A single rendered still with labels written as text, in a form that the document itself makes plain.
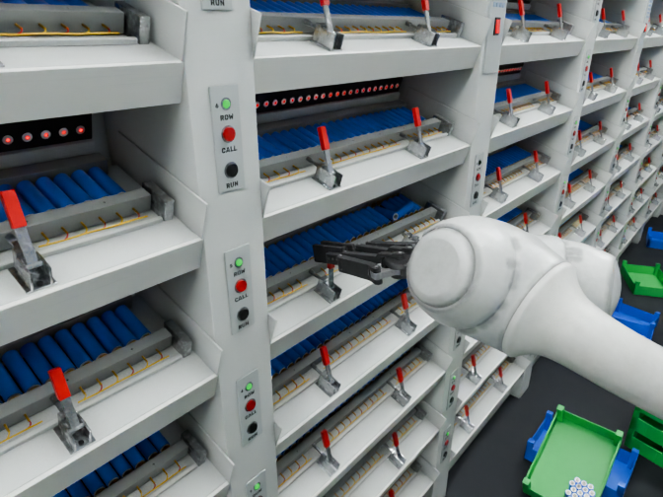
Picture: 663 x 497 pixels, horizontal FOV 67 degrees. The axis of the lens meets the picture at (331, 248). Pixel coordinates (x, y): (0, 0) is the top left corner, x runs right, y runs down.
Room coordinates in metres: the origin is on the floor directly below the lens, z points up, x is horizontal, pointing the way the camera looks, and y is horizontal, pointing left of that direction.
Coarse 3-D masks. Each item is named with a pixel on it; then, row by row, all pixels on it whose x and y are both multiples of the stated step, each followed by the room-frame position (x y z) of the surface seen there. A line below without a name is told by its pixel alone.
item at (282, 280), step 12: (408, 216) 1.05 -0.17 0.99; (420, 216) 1.06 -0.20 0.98; (432, 216) 1.10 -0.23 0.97; (384, 228) 0.98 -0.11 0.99; (396, 228) 0.99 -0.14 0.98; (408, 228) 1.03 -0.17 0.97; (360, 240) 0.91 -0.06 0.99; (372, 240) 0.92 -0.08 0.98; (384, 240) 0.96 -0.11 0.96; (300, 264) 0.79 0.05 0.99; (312, 264) 0.80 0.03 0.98; (324, 264) 0.82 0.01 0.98; (276, 276) 0.75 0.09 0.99; (288, 276) 0.76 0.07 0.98; (300, 276) 0.78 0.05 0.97; (276, 288) 0.74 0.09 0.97
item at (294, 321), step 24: (408, 192) 1.18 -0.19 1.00; (432, 192) 1.14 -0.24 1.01; (456, 216) 1.10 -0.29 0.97; (288, 288) 0.76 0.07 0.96; (360, 288) 0.80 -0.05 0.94; (384, 288) 0.88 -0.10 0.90; (288, 312) 0.70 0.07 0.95; (312, 312) 0.72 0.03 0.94; (336, 312) 0.76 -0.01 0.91; (288, 336) 0.66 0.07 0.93
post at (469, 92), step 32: (448, 0) 1.14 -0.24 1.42; (480, 0) 1.10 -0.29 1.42; (480, 64) 1.09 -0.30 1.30; (448, 96) 1.13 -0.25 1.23; (480, 96) 1.10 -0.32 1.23; (480, 128) 1.12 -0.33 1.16; (448, 192) 1.12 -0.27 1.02; (480, 192) 1.15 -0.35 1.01; (448, 352) 1.09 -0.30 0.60; (448, 384) 1.11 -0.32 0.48; (448, 416) 1.12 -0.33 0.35; (448, 448) 1.14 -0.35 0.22
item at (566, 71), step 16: (544, 0) 1.71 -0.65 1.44; (560, 0) 1.68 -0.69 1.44; (576, 0) 1.65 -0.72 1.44; (592, 0) 1.62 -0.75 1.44; (576, 16) 1.65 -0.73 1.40; (592, 16) 1.64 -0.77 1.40; (592, 32) 1.66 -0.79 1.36; (592, 48) 1.68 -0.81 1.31; (528, 64) 1.73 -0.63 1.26; (544, 64) 1.69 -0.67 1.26; (560, 64) 1.66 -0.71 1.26; (576, 64) 1.63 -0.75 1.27; (560, 80) 1.66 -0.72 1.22; (576, 80) 1.63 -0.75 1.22; (576, 112) 1.65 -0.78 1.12; (560, 128) 1.64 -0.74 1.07; (576, 128) 1.68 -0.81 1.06; (544, 144) 1.67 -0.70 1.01; (560, 144) 1.63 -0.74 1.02; (560, 176) 1.62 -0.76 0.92; (544, 192) 1.65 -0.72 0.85; (528, 368) 1.65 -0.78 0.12; (528, 384) 1.69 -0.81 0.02
